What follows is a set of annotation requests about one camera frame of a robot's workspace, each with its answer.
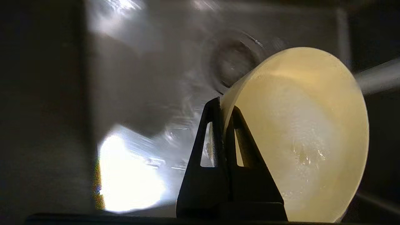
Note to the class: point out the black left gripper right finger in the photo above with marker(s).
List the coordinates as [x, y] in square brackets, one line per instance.
[253, 190]

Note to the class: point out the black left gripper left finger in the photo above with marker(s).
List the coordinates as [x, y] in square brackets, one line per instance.
[203, 187]

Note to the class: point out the yellow plastic bowl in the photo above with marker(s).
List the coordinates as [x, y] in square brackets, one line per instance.
[306, 131]

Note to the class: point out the stainless steel sink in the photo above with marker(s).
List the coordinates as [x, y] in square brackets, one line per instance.
[140, 78]

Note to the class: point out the metal sink drain strainer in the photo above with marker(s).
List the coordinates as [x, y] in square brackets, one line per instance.
[231, 59]

